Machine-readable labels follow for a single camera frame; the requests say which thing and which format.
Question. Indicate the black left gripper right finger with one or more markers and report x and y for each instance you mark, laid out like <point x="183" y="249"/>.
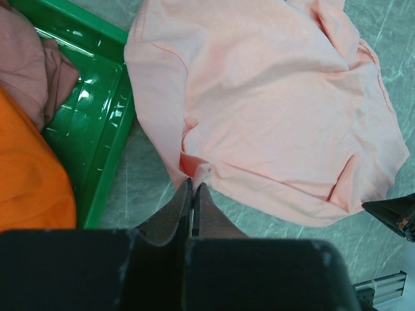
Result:
<point x="208" y="220"/>

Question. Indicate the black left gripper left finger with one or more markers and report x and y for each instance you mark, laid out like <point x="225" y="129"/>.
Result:
<point x="162" y="226"/>

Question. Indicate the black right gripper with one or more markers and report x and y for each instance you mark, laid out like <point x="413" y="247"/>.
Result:
<point x="397" y="214"/>

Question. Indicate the pink t-shirt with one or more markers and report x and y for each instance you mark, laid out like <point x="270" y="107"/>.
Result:
<point x="278" y="105"/>

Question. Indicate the green plastic bin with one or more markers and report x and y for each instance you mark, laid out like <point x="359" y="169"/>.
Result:
<point x="90" y="129"/>

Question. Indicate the orange t-shirt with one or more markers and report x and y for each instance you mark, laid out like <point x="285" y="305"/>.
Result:
<point x="36" y="192"/>

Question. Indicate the mauve t-shirt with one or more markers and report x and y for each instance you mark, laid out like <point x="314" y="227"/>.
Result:
<point x="37" y="75"/>

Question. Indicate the aluminium rail frame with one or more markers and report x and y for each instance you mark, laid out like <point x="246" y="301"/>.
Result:
<point x="382" y="289"/>

